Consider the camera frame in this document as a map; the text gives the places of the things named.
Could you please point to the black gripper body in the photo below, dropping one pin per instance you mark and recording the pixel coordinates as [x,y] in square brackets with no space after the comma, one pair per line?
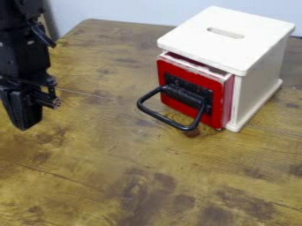
[25,62]

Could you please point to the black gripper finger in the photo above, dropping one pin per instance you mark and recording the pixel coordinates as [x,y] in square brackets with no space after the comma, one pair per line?
[6,101]
[27,111]

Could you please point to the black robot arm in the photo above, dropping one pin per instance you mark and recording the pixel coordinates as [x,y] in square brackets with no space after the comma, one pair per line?
[21,14]

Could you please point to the red drawer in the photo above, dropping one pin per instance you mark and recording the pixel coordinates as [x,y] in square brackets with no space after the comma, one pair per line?
[204,81]

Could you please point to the white wooden box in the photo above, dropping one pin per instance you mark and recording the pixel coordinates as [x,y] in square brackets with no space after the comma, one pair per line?
[240,43]

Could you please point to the black metal drawer handle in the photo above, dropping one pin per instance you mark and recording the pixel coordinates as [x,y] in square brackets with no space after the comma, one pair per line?
[190,100]

